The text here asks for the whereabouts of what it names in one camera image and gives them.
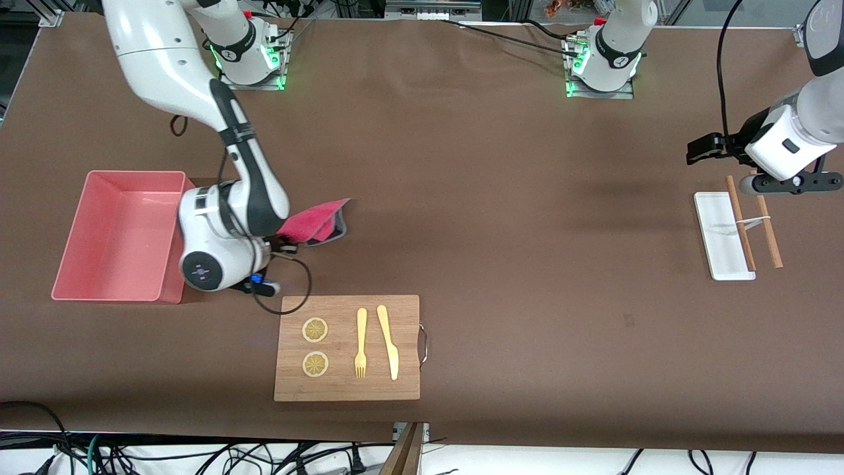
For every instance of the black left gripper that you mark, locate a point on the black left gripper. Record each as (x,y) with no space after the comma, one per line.
(733,146)

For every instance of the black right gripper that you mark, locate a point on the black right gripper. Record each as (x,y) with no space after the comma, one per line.
(279,245)

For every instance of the pink and grey cloth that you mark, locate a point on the pink and grey cloth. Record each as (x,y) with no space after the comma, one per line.
(310,221)

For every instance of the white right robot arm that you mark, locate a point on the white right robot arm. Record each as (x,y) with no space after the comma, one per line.
(158,59)

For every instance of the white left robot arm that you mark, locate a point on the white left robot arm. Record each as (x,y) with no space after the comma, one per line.
(616,39)

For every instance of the white rack with wooden dowels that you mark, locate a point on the white rack with wooden dowels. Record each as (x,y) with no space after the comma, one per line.
(719,231)

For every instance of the dried lemon slice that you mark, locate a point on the dried lemon slice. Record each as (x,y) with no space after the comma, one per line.
(315,365)
(315,330)

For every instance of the yellow plastic fork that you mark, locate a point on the yellow plastic fork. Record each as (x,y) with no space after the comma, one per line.
(361,330)

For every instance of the yellow plastic knife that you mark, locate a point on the yellow plastic knife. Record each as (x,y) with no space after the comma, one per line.
(390,349)

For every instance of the wooden cutting board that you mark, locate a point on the wooden cutting board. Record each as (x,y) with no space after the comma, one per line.
(343,389)

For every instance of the pink plastic bin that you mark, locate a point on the pink plastic bin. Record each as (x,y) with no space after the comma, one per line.
(112,231)

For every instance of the black power plug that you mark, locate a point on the black power plug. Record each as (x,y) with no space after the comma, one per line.
(357,463)

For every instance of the wooden stand leg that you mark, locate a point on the wooden stand leg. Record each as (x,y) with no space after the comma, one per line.
(402,455)

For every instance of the grey power strip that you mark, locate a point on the grey power strip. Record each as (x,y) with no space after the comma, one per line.
(432,9)

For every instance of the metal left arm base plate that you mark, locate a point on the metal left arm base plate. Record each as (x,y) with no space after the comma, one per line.
(626,92)

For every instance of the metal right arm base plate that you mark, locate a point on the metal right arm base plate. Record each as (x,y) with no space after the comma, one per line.
(277,80)

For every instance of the small metal bracket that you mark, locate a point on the small metal bracket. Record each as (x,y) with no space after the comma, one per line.
(425,430)

